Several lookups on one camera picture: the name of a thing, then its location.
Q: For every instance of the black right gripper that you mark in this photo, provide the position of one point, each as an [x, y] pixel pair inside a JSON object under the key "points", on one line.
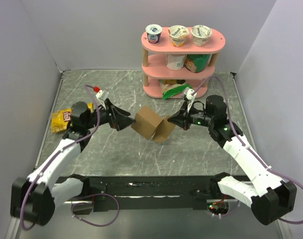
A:
{"points": [[182, 117]]}

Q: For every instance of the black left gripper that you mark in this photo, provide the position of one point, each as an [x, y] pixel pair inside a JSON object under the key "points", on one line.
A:
{"points": [[121, 122]]}

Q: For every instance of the brown cardboard paper box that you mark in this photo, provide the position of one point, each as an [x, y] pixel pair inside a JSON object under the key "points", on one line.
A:
{"points": [[150, 125]]}

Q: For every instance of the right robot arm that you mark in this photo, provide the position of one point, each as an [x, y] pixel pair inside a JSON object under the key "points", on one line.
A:
{"points": [[268, 195]]}

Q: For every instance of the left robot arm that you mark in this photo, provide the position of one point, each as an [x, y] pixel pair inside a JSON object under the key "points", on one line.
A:
{"points": [[36, 197]]}

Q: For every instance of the green white snack bag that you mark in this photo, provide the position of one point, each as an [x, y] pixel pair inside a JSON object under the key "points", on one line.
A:
{"points": [[172, 87]]}

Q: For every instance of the yellow Lays chip bag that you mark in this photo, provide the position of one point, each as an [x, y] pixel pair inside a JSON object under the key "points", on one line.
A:
{"points": [[59, 119]]}

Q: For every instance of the white paper cup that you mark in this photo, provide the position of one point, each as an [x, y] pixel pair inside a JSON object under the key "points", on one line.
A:
{"points": [[175, 61]]}

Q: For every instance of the pink three-tier shelf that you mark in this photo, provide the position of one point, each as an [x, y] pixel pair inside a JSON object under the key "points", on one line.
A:
{"points": [[165, 63]]}

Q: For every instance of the green snack canister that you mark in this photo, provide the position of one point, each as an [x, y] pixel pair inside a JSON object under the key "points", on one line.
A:
{"points": [[196, 62]]}

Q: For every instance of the orange Chobani yogurt cup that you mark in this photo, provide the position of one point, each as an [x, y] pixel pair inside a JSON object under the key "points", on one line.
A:
{"points": [[178, 35]]}

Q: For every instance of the white Chobani yogurt cup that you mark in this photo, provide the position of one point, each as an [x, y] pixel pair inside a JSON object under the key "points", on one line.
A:
{"points": [[200, 34]]}

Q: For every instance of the blue yogurt cup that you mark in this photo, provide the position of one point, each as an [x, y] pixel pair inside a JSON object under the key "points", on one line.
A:
{"points": [[153, 33]]}

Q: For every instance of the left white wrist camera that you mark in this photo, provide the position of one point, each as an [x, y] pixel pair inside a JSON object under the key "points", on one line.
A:
{"points": [[101, 95]]}

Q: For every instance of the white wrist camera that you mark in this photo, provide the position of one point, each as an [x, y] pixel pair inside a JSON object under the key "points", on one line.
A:
{"points": [[101, 95], [189, 95]]}

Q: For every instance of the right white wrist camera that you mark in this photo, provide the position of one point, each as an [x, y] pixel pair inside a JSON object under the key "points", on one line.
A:
{"points": [[189, 95]]}

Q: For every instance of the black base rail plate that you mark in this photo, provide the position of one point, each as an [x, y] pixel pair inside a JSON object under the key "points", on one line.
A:
{"points": [[149, 192]]}

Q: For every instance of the aluminium frame rail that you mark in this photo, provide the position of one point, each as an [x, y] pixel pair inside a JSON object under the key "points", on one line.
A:
{"points": [[13, 231]]}

